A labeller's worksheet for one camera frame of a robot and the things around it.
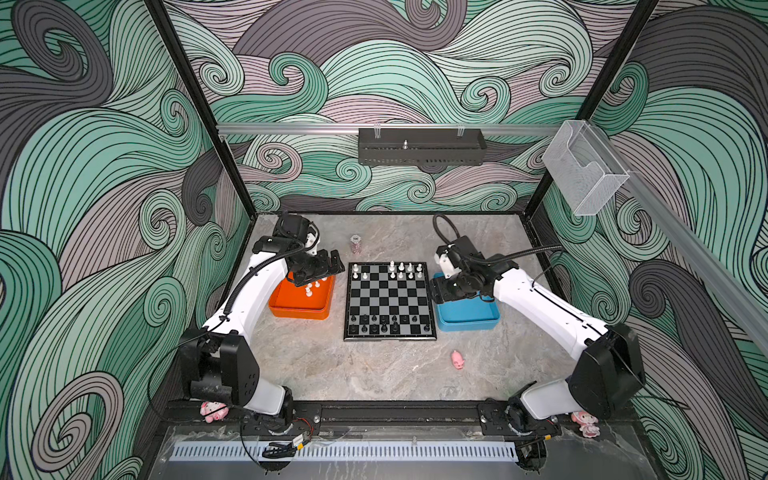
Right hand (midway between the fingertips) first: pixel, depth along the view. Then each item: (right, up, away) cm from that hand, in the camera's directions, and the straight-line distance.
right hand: (443, 290), depth 83 cm
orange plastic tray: (-40, -5, +11) cm, 42 cm away
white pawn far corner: (-26, +2, +16) cm, 31 cm away
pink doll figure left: (-59, -28, -11) cm, 66 cm away
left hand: (-32, +6, -1) cm, 32 cm away
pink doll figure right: (+32, -30, -13) cm, 46 cm away
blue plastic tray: (+11, -9, +8) cm, 16 cm away
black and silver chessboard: (-15, -6, +10) cm, 19 cm away
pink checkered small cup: (-26, +12, +21) cm, 36 cm away
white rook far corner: (-26, +4, +17) cm, 32 cm away
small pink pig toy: (+4, -19, -1) cm, 20 cm away
